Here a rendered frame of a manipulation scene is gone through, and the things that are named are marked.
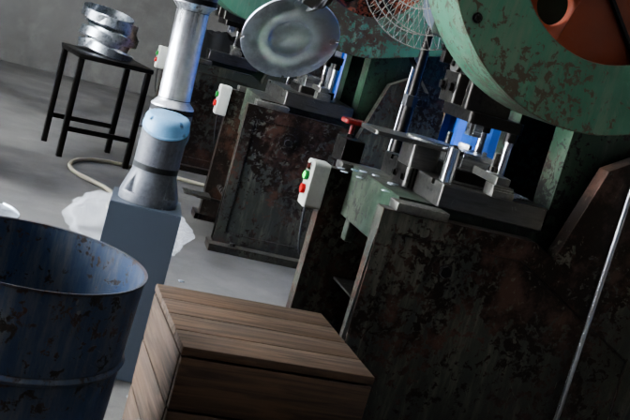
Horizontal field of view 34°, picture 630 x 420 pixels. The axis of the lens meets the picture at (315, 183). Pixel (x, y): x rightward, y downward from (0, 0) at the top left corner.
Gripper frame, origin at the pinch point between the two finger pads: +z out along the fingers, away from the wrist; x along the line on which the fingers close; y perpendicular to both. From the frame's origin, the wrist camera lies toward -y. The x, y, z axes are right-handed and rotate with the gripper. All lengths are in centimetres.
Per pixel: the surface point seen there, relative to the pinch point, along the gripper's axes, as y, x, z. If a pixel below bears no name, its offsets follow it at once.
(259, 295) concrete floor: -44, 35, 112
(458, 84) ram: -23, 38, -25
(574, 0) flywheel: -19, 44, -67
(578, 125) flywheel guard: -23, 69, -55
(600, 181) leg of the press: -52, 69, -36
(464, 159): -29, 54, -15
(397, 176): -18, 53, 0
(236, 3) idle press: -108, -176, 182
